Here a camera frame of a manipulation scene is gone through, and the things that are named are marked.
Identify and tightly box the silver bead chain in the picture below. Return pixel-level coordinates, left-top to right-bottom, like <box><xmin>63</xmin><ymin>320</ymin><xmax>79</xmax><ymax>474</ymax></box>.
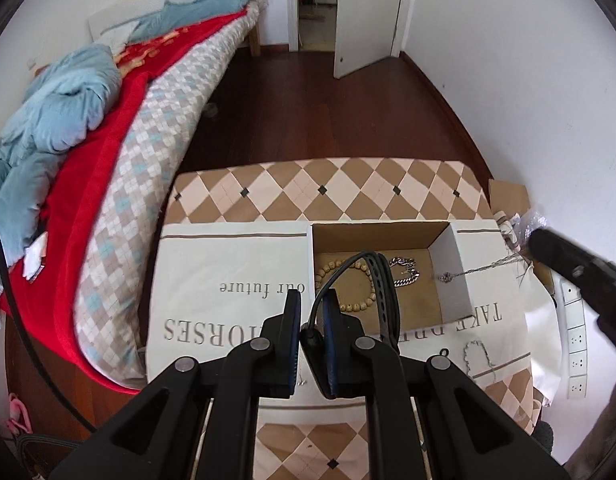
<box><xmin>462</xmin><ymin>339</ymin><xmax>495</xmax><ymax>377</ymax></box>

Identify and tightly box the thin silver necklace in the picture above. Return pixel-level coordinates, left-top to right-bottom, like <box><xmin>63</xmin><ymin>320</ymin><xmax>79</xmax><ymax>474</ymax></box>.
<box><xmin>432</xmin><ymin>251</ymin><xmax>535</xmax><ymax>284</ymax></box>

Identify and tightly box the silver chain link bracelet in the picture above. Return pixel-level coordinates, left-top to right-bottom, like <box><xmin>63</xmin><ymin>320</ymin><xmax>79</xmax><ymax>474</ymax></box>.
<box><xmin>388</xmin><ymin>256</ymin><xmax>421</xmax><ymax>289</ymax></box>

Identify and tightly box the pink plastic object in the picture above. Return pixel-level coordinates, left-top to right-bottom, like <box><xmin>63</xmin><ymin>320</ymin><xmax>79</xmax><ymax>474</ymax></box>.
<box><xmin>6</xmin><ymin>393</ymin><xmax>32</xmax><ymax>435</ymax></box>

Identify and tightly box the light blue quilt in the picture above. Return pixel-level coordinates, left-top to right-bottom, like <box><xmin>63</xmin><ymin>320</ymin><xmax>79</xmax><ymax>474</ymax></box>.
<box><xmin>0</xmin><ymin>43</ymin><xmax>123</xmax><ymax>331</ymax></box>

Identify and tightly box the white paper tag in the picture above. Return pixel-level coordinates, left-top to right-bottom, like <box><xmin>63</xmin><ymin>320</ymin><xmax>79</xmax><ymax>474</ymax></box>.
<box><xmin>22</xmin><ymin>231</ymin><xmax>50</xmax><ymax>282</ymax></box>

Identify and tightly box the teal towel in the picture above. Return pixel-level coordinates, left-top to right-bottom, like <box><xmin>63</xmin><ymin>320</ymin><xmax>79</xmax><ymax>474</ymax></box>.
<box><xmin>128</xmin><ymin>0</ymin><xmax>256</xmax><ymax>46</ymax></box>

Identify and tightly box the brown checkered tablecloth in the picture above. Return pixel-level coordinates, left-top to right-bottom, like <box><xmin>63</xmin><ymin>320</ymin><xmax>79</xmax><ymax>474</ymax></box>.
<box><xmin>152</xmin><ymin>157</ymin><xmax>550</xmax><ymax>480</ymax></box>

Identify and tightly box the flat cardboard piece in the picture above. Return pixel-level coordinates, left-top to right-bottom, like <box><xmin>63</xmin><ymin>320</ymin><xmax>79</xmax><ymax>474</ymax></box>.
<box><xmin>489</xmin><ymin>178</ymin><xmax>533</xmax><ymax>217</ymax></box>

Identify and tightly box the black wristband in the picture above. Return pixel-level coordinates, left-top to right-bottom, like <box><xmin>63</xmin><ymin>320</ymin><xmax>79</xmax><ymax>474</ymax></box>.
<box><xmin>300</xmin><ymin>251</ymin><xmax>401</xmax><ymax>361</ymax></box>

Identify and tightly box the cardboard box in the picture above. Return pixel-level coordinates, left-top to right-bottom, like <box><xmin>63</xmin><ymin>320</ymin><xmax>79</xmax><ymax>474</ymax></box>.
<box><xmin>308</xmin><ymin>219</ymin><xmax>477</xmax><ymax>332</ymax></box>

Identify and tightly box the wooden bead bracelet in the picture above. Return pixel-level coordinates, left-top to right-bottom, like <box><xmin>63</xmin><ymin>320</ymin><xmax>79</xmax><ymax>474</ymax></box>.
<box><xmin>315</xmin><ymin>258</ymin><xmax>379</xmax><ymax>314</ymax></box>

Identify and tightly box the white power strip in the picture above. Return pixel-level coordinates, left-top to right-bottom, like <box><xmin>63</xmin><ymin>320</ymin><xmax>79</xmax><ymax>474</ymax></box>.
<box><xmin>558</xmin><ymin>280</ymin><xmax>590</xmax><ymax>401</ymax></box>

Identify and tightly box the bed with checkered sheet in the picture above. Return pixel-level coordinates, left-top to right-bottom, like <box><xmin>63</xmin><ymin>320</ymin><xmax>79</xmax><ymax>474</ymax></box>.
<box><xmin>72</xmin><ymin>0</ymin><xmax>273</xmax><ymax>395</ymax></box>

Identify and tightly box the black cable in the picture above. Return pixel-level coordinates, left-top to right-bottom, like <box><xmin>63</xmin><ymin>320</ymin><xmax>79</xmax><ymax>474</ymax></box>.
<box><xmin>0</xmin><ymin>210</ymin><xmax>99</xmax><ymax>433</ymax></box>

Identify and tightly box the white door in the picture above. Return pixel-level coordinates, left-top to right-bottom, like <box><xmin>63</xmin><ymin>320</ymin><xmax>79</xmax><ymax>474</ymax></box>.
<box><xmin>333</xmin><ymin>0</ymin><xmax>409</xmax><ymax>80</ymax></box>

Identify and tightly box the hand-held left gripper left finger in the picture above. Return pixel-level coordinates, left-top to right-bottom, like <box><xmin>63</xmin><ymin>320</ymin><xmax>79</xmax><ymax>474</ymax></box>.
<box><xmin>48</xmin><ymin>289</ymin><xmax>303</xmax><ymax>480</ymax></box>

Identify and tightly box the white printed cloth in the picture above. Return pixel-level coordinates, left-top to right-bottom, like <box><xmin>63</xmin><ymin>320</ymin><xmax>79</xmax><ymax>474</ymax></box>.
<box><xmin>146</xmin><ymin>218</ymin><xmax>535</xmax><ymax>413</ymax></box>

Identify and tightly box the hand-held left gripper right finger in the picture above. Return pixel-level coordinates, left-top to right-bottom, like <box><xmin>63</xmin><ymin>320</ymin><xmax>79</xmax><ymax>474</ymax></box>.
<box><xmin>321</xmin><ymin>292</ymin><xmax>571</xmax><ymax>480</ymax></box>

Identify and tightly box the red blanket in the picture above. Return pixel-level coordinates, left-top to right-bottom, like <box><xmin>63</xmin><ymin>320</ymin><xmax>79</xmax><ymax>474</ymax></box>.
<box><xmin>0</xmin><ymin>10</ymin><xmax>251</xmax><ymax>395</ymax></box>

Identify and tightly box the clear plastic wrap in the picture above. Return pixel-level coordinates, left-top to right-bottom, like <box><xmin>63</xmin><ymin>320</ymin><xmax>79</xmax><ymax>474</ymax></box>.
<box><xmin>495</xmin><ymin>208</ymin><xmax>550</xmax><ymax>281</ymax></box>

